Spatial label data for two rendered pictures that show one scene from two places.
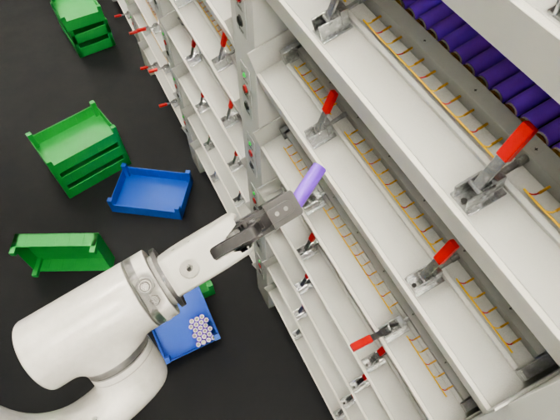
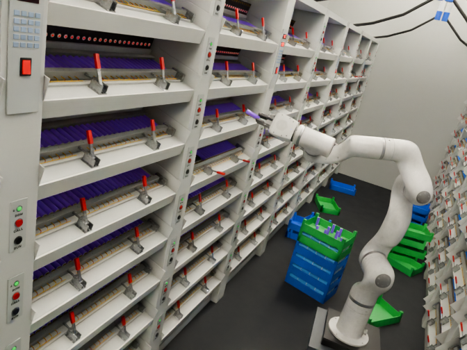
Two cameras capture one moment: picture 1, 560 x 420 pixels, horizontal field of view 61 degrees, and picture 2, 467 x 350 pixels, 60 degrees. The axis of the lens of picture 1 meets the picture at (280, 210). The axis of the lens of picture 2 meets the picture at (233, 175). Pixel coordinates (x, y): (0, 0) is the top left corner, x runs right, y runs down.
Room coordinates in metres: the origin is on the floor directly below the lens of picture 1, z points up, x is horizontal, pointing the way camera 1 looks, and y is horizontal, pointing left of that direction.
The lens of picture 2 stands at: (1.49, 1.22, 1.52)
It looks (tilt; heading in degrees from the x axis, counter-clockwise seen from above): 19 degrees down; 228
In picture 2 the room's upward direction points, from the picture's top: 13 degrees clockwise
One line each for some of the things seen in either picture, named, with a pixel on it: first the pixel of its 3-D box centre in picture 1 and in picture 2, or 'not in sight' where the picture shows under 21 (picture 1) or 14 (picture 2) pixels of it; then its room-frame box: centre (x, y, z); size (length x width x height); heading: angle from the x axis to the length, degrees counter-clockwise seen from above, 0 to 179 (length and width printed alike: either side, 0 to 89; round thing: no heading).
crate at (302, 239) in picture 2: not in sight; (324, 241); (-0.63, -0.12, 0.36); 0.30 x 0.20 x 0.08; 103
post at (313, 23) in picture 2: not in sight; (278, 139); (-0.53, -0.65, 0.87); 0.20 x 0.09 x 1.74; 116
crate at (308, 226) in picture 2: not in sight; (328, 230); (-0.63, -0.12, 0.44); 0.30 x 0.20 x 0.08; 103
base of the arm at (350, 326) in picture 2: not in sight; (354, 316); (-0.10, 0.49, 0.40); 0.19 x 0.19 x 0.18
